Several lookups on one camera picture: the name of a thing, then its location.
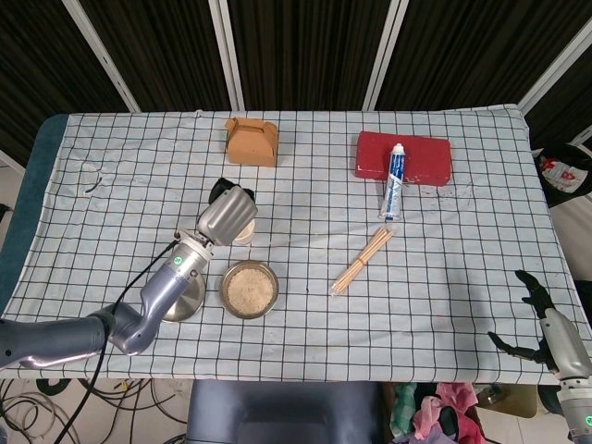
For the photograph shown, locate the brown cardboard gable box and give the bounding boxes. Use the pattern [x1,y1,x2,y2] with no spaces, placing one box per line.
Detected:
[224,117,279,167]

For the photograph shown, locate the red brick block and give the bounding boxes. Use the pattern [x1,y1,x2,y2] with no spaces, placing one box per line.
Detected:
[354,130,453,187]

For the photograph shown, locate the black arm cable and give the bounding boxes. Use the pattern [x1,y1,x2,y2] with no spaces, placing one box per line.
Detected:
[55,240,181,444]

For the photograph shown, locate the white paper cup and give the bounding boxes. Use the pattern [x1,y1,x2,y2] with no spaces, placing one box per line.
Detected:
[233,216,256,246]

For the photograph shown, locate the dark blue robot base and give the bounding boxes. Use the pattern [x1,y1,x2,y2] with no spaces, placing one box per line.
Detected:
[187,379,385,444]

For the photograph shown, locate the steel bowl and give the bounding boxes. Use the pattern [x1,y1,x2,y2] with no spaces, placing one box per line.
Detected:
[218,260,280,319]

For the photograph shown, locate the empty steel plate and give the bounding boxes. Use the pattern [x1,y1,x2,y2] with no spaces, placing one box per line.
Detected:
[161,272,207,324]

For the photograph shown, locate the tangle of floor cables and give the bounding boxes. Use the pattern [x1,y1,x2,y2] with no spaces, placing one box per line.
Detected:
[0,377,189,444]

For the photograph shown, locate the white screen frame post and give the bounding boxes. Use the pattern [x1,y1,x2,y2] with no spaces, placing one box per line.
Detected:
[207,0,245,111]
[517,18,592,117]
[362,0,411,111]
[59,0,140,112]

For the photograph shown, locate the brown board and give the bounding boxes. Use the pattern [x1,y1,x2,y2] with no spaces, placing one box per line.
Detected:
[475,383,540,420]

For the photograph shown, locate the black grid checkered tablecloth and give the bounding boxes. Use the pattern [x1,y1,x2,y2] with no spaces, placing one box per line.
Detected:
[0,104,592,385]

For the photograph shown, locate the pile of colourful clothes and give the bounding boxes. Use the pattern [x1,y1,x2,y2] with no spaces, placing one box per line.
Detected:
[390,381,487,444]

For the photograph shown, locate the bundle of wooden sticks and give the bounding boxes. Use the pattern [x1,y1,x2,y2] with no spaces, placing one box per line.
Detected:
[330,225,395,296]

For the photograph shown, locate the white rice heap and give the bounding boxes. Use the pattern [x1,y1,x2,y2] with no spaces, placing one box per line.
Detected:
[227,267,275,312]

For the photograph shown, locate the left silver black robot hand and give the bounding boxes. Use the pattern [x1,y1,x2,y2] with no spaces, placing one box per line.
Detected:
[196,178,259,247]

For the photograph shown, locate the black printed bag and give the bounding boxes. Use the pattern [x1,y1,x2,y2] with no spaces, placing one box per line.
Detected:
[536,142,592,209]

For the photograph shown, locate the teal padded table edge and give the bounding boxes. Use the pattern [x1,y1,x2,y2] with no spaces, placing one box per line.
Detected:
[0,114,69,315]

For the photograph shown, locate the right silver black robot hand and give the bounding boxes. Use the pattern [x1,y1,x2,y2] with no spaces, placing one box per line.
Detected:
[487,270,592,381]

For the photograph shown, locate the blue white toothpaste tube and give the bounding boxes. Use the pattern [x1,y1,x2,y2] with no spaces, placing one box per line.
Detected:
[378,142,408,222]

